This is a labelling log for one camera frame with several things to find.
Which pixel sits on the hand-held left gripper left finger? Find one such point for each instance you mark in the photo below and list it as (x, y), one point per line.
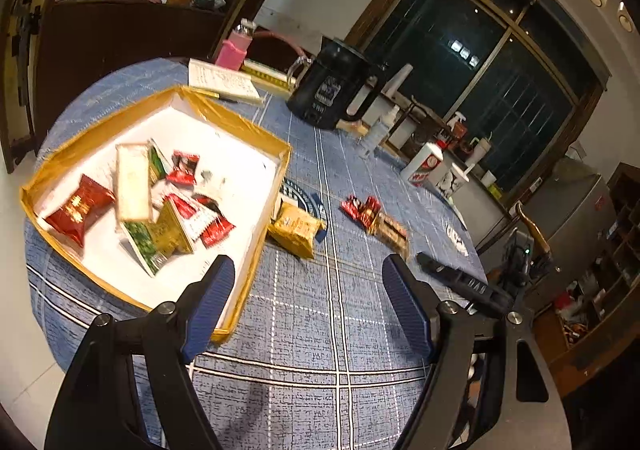
(210, 302)

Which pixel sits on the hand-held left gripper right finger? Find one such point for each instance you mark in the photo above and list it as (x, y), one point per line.
(407, 310)

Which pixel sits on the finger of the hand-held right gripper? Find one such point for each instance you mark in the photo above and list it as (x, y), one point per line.
(465, 282)

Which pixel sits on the bright red snack packet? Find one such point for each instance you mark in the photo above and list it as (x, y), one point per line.
(218, 231)

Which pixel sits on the clear yellow-edged cake bar packet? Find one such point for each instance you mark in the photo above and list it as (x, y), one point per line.
(393, 231)

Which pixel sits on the green pea snack packet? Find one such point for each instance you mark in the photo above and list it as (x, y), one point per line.
(142, 247)

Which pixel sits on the red white snack packet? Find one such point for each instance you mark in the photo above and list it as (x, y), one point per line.
(192, 215)

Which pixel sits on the yellow-edged white cardboard box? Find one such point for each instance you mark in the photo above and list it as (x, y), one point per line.
(240, 200)

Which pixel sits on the dark red snack packet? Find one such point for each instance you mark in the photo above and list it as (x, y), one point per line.
(360, 210)

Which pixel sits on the gold square snack packet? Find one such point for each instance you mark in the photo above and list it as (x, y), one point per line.
(295, 229)

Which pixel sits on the small red snack packet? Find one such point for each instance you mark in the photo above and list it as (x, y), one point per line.
(182, 170)

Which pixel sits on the cream bar snack packet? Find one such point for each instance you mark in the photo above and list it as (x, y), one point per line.
(132, 185)

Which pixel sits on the green white snack packet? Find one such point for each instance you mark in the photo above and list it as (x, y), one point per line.
(159, 162)

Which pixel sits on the red gold-print snack packet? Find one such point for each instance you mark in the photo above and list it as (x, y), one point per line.
(77, 210)

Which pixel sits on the wooden chair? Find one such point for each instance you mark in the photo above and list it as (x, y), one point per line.
(532, 230)

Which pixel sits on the blue plaid tablecloth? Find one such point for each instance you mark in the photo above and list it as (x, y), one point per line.
(320, 310)

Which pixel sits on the small yellow box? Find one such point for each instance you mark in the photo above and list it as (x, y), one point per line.
(493, 189)

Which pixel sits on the floral print paper cup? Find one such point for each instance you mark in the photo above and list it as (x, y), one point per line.
(451, 182)

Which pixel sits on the small white cup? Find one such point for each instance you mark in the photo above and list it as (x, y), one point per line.
(487, 178)

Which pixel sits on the grey metal refrigerator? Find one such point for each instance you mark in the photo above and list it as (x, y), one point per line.
(570, 215)

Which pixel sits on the white tumbler with straw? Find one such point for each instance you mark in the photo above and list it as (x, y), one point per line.
(479, 155)

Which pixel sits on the wooden shelf unit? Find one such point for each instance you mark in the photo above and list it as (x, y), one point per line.
(615, 250)

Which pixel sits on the white trigger spray bottle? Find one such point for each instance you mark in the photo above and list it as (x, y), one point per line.
(457, 127)

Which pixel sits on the black pen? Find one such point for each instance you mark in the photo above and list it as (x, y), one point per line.
(217, 95)

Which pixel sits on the open white notebook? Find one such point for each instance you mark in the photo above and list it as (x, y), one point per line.
(222, 79)

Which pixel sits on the long yellow box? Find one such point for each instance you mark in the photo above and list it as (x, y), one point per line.
(267, 75)

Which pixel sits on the black electric kettle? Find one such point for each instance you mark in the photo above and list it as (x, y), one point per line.
(330, 85)

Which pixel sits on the dark framed window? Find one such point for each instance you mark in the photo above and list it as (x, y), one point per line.
(450, 30)

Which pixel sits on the pink sleeved bottle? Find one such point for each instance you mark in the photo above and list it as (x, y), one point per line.
(232, 49)

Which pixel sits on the dark wooden cabinet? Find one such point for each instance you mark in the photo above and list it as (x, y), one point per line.
(125, 45)

